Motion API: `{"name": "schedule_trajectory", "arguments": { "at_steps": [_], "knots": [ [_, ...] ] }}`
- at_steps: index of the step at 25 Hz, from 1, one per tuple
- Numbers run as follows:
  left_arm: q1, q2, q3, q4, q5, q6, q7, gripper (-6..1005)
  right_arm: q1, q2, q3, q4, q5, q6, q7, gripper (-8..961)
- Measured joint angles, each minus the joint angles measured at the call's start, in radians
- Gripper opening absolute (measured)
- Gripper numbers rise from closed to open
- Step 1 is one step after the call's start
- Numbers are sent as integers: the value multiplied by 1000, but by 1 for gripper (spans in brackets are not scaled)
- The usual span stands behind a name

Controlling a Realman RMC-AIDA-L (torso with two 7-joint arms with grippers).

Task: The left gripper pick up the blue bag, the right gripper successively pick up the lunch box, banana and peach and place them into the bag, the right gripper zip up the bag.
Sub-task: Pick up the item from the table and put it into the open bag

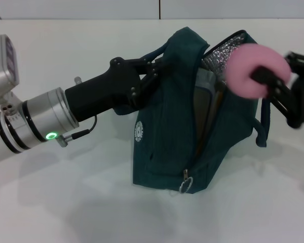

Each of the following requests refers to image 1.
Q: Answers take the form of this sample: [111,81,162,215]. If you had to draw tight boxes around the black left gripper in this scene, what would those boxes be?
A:
[65,57,172,122]

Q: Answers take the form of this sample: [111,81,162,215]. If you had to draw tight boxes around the pink toy peach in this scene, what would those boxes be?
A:
[224,43,292,99]

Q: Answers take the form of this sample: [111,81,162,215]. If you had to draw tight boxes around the dark teal insulated lunch bag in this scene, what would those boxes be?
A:
[113,27,271,195]

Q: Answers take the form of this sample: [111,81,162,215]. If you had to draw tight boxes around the clear container with blue-rimmed lid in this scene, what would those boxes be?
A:
[194,69,217,142]

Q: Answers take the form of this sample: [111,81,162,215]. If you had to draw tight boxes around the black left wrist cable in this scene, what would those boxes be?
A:
[56,115,97,148]

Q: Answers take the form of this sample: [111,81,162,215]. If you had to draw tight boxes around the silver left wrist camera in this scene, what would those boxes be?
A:
[0,34,20,106]

